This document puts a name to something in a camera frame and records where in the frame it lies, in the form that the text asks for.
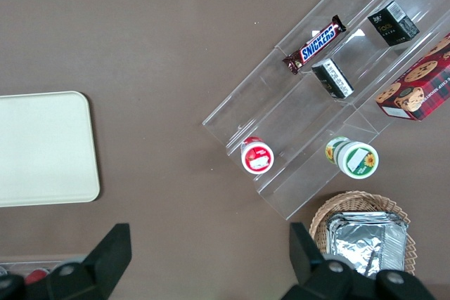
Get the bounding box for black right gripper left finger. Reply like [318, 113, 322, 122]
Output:
[45, 222, 133, 300]

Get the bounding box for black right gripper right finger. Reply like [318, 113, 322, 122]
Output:
[281, 221, 355, 300]

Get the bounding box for light wicker basket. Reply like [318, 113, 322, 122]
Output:
[309, 190, 417, 278]

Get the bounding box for cream rectangular plastic tray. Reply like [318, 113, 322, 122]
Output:
[0, 90, 101, 208]

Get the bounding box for stack of foil trays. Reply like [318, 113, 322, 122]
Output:
[326, 211, 409, 277]

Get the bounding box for red cola bottle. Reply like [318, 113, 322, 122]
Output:
[23, 268, 51, 286]

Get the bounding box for green sunflower yogurt cup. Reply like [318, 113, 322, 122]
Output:
[323, 136, 380, 180]

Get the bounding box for red lid yogurt cup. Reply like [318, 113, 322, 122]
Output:
[240, 135, 276, 175]

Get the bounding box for clear acrylic stepped display stand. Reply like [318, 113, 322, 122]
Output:
[201, 0, 450, 222]

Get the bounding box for small black carton box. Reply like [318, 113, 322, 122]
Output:
[311, 58, 355, 100]
[367, 0, 421, 48]

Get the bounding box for red plaid cookie box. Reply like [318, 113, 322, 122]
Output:
[374, 32, 450, 123]

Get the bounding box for Snickers chocolate bar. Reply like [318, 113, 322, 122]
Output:
[282, 14, 347, 75]

